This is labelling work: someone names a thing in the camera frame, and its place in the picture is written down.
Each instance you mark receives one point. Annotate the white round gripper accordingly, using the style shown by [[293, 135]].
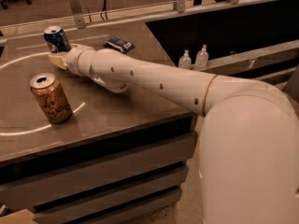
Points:
[[72, 59]]

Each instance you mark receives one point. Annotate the blue pepsi can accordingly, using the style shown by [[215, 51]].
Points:
[[56, 39]]

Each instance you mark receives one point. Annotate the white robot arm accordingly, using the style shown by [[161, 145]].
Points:
[[249, 137]]

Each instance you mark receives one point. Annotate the gold la croix can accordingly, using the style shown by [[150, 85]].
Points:
[[50, 96]]

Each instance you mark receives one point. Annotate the blue rxbar blueberry wrapper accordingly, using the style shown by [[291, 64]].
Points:
[[119, 45]]

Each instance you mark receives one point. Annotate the grey drawer cabinet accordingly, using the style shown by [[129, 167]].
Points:
[[96, 174]]

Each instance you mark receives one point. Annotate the left clear sanitizer bottle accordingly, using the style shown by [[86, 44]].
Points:
[[185, 60]]

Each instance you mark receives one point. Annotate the clear sanitizer bottle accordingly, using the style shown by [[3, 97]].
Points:
[[201, 57], [185, 60]]

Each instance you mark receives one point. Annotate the right clear sanitizer bottle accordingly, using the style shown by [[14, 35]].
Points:
[[201, 57]]

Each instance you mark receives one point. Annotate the metal railing post left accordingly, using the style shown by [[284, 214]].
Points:
[[77, 14]]

